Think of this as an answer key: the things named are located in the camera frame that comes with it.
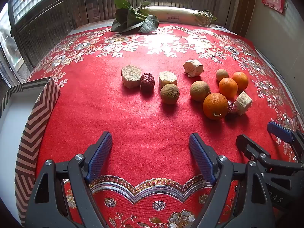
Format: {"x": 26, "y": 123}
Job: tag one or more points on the small brown longan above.
{"x": 222, "y": 74}

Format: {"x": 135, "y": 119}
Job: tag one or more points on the red date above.
{"x": 147, "y": 82}
{"x": 231, "y": 107}

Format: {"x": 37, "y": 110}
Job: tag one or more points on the large orange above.
{"x": 215, "y": 105}

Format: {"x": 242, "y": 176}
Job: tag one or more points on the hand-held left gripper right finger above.
{"x": 200, "y": 154}

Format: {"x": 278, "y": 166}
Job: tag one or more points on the red floral tablecloth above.
{"x": 142, "y": 123}

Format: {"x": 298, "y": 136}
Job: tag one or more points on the green bok choy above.
{"x": 133, "y": 19}

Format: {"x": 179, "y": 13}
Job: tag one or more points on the small beige bread chunk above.
{"x": 167, "y": 78}

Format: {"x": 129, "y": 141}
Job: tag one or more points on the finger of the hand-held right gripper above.
{"x": 280, "y": 131}
{"x": 249, "y": 144}

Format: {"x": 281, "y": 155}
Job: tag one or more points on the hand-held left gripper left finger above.
{"x": 101, "y": 152}

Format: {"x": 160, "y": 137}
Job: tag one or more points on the white radish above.
{"x": 175, "y": 15}

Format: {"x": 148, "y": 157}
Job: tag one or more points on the striped cardboard box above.
{"x": 35, "y": 133}

